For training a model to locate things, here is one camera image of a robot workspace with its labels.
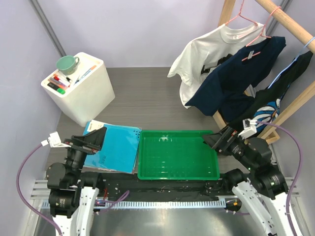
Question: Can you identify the green ceramic cup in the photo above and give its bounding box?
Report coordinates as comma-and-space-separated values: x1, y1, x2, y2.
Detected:
56, 56, 80, 76

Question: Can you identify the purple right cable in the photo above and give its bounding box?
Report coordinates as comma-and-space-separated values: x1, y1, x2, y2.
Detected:
254, 120, 305, 236

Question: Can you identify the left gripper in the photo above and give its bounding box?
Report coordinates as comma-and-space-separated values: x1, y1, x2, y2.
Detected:
63, 125, 106, 183

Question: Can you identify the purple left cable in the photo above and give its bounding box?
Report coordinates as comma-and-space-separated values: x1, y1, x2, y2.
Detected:
16, 143, 63, 236

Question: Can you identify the wooden clothes rack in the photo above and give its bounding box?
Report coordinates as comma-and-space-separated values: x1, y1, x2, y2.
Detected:
218, 0, 315, 144

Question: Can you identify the black flower print t-shirt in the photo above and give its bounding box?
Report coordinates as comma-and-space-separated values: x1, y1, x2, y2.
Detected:
221, 51, 313, 132

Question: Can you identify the white square bin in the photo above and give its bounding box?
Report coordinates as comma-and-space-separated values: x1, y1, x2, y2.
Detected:
41, 52, 115, 127

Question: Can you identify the green plastic tray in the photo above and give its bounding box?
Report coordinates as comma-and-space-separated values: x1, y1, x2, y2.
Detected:
137, 130, 220, 180

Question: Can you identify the light blue wire hanger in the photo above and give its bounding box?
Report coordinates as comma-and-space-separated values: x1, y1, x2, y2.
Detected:
267, 37, 315, 89

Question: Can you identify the navy blue t-shirt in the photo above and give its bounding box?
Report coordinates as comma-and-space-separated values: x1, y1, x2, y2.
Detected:
186, 36, 286, 122

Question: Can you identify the pink hanger of white shirt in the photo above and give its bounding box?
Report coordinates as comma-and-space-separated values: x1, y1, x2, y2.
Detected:
225, 0, 258, 26

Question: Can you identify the pink hanger of navy shirt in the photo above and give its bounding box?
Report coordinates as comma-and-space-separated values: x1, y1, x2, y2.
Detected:
242, 6, 282, 61

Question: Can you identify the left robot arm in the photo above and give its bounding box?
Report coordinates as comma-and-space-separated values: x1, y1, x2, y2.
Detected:
46, 127, 107, 236

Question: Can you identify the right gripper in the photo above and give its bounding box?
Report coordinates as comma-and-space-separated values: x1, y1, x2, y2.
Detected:
202, 124, 255, 170

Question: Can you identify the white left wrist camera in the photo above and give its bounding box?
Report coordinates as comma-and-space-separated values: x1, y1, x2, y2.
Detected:
41, 131, 69, 148

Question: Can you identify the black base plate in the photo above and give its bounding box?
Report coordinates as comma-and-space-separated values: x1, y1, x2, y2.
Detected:
99, 173, 232, 202

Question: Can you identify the red marker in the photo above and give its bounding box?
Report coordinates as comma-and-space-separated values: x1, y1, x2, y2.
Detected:
54, 75, 71, 87

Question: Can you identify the green capped marker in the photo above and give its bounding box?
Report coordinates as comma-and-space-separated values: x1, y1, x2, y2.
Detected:
57, 88, 65, 94

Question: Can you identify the white slotted cable duct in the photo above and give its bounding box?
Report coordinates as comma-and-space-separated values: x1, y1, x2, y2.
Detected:
42, 200, 226, 210

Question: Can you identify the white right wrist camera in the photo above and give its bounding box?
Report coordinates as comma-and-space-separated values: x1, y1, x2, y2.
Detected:
238, 118, 257, 140

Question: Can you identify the orange tipped white pen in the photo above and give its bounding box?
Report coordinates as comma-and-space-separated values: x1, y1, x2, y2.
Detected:
79, 65, 96, 80

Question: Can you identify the blue folder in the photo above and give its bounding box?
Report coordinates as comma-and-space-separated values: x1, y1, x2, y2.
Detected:
83, 120, 142, 174

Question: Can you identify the white t-shirt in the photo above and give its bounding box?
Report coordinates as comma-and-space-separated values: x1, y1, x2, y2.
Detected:
167, 23, 264, 109

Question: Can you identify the purple cable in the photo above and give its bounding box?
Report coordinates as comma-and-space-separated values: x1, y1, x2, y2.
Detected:
254, 120, 305, 236
16, 143, 63, 236

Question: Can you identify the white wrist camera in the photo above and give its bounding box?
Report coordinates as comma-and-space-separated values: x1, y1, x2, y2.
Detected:
238, 118, 257, 140
41, 131, 69, 148

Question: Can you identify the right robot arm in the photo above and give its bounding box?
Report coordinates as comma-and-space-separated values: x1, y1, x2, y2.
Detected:
202, 119, 302, 236

